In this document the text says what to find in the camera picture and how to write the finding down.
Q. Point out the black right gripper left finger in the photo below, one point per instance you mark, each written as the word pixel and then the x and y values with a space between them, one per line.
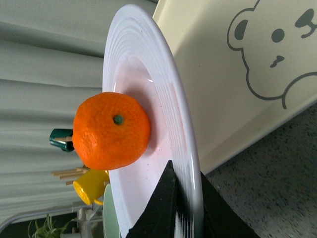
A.
pixel 158 218

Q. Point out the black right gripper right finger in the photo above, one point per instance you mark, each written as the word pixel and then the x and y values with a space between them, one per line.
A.
pixel 220 221

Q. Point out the orange mandarin fruit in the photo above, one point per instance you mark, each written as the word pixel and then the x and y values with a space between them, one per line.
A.
pixel 110 131

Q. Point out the white ridged plate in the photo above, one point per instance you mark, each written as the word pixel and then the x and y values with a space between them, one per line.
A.
pixel 138 62

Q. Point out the light green bowl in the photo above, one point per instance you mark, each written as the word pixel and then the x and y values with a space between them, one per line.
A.
pixel 110 222

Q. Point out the yellow mug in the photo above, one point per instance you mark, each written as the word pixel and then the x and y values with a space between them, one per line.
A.
pixel 91 186

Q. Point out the wooden dish rack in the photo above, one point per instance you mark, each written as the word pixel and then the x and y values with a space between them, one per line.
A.
pixel 70 173

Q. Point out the green plant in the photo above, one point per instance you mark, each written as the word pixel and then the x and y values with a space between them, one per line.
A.
pixel 47 230

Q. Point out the dark green mug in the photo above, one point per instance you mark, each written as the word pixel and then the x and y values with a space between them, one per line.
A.
pixel 56 133

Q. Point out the beige bear tray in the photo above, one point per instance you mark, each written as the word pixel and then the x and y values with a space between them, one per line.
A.
pixel 247 67

